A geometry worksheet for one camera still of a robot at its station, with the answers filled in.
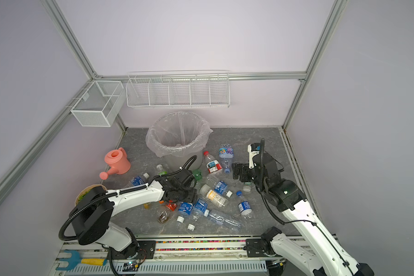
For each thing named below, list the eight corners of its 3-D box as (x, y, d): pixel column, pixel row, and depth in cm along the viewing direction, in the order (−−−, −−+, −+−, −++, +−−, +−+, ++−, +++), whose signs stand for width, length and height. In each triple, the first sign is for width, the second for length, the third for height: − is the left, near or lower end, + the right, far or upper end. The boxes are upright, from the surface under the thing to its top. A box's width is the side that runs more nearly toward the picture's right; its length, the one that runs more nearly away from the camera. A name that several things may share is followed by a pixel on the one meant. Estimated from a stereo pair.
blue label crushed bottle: (204, 184, 94) (204, 180, 91) (210, 176, 97) (210, 173, 93) (228, 200, 88) (228, 197, 84) (233, 192, 91) (234, 189, 87)
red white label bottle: (208, 173, 98) (208, 171, 96) (202, 153, 107) (202, 151, 105) (222, 170, 99) (222, 168, 98) (215, 150, 108) (215, 148, 107)
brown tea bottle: (154, 219, 84) (151, 215, 80) (161, 207, 88) (159, 203, 84) (166, 224, 82) (164, 221, 78) (173, 212, 86) (171, 209, 82)
